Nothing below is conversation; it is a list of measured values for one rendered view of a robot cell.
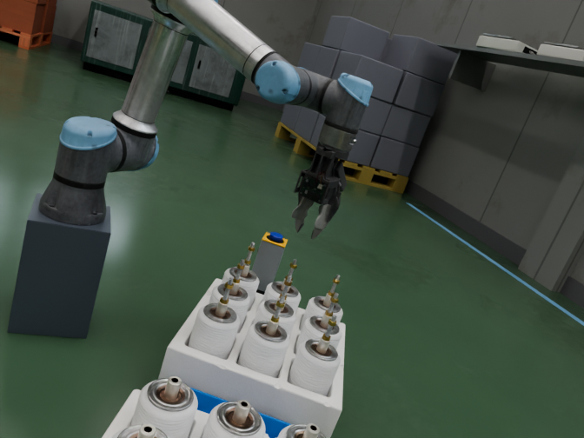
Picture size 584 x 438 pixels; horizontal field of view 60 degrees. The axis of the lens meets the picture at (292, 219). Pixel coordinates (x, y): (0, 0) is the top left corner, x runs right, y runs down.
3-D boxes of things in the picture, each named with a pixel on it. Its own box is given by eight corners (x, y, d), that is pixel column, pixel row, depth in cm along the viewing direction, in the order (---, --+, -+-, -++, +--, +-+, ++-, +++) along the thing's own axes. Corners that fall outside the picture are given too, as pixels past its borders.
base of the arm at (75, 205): (35, 218, 114) (42, 177, 111) (42, 195, 127) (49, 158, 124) (104, 229, 120) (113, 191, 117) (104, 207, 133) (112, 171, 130)
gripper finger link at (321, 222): (302, 242, 111) (311, 202, 109) (313, 237, 117) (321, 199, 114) (315, 246, 110) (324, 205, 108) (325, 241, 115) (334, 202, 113)
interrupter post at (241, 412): (229, 422, 81) (235, 406, 80) (233, 413, 83) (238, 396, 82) (243, 428, 81) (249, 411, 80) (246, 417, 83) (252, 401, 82)
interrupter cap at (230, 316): (242, 322, 111) (243, 319, 111) (215, 327, 106) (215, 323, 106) (223, 304, 116) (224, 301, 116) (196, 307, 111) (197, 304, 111)
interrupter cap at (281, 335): (257, 319, 114) (258, 316, 114) (288, 330, 114) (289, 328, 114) (250, 335, 107) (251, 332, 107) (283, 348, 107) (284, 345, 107)
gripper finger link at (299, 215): (278, 228, 113) (296, 193, 110) (289, 224, 119) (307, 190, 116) (289, 235, 113) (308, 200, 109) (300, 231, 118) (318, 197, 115)
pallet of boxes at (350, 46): (402, 193, 470) (460, 53, 433) (320, 173, 434) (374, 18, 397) (342, 153, 590) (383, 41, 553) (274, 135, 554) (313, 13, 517)
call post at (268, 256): (231, 330, 154) (261, 239, 145) (236, 320, 160) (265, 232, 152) (253, 338, 154) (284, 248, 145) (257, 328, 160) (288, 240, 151)
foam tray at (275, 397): (147, 414, 111) (167, 346, 106) (199, 330, 148) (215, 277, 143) (314, 475, 110) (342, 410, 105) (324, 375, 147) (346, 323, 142)
